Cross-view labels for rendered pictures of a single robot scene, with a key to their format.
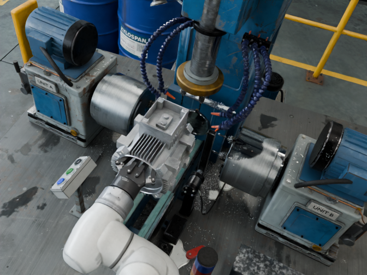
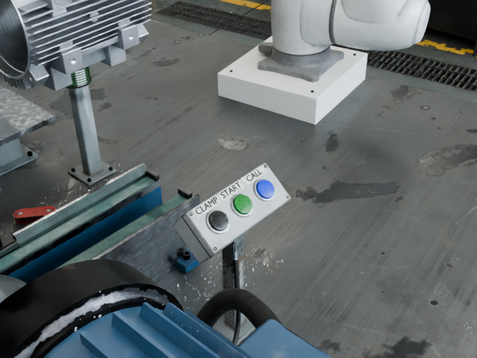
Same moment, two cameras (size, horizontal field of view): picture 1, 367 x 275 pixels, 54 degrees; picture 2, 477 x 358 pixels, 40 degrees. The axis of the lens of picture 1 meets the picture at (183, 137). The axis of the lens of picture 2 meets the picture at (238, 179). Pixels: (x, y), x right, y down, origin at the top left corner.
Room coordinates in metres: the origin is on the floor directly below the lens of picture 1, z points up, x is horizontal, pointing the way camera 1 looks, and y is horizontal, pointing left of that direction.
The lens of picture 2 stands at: (1.38, 0.71, 1.64)
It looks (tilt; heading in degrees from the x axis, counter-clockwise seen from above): 35 degrees down; 206
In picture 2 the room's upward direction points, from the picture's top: 1 degrees counter-clockwise
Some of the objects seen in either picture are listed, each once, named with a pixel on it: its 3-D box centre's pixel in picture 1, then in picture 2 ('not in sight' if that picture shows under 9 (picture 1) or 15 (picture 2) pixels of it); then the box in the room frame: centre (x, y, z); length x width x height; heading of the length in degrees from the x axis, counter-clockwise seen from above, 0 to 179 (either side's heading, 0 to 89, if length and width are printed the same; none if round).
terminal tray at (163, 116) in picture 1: (164, 123); not in sight; (0.72, 0.06, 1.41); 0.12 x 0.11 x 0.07; 164
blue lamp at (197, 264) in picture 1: (206, 260); not in sight; (0.43, -0.13, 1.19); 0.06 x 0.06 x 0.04
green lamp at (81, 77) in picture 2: not in sight; (74, 71); (0.43, -0.13, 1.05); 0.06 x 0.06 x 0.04
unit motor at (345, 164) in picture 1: (342, 186); not in sight; (0.82, -0.60, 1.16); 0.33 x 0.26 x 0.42; 73
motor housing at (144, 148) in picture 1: (154, 152); (55, 2); (0.68, 0.08, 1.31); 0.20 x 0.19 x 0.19; 164
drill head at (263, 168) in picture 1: (258, 165); not in sight; (0.94, -0.32, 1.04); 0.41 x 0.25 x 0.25; 73
